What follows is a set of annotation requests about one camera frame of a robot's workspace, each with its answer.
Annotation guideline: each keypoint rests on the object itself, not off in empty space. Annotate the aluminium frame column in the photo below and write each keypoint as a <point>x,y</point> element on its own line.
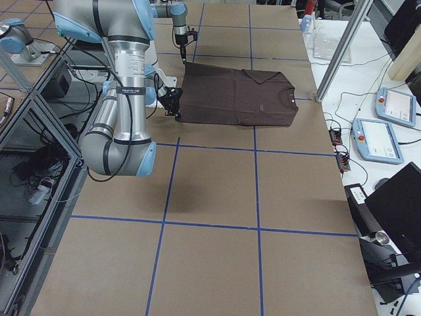
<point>351,29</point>

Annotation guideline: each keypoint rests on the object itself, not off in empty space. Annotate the dark brown t-shirt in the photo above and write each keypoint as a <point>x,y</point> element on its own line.
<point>218,95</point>

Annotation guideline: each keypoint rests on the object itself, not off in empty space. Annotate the clear plastic tray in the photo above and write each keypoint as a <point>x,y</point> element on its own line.
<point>322,43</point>

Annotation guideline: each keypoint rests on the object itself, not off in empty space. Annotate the teach pendant tablet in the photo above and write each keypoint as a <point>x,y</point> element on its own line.
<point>397,107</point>
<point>376,141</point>

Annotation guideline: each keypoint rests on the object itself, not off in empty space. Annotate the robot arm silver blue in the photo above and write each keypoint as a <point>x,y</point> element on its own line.
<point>117,142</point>
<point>176,11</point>

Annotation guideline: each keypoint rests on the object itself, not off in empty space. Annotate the far teach pendant tablet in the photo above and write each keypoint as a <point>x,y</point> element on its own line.
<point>397,107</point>

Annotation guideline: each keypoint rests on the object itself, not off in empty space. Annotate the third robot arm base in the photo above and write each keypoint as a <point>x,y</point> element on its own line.
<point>18,41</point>

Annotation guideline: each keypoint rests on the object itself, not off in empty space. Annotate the black monitor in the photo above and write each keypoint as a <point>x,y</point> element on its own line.
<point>396,207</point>

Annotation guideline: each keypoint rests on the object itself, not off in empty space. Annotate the near teach pendant tablet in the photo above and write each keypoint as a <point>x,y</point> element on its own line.
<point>376,141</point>

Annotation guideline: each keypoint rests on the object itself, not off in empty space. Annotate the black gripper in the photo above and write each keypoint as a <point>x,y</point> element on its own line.
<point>170,99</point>
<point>179,39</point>

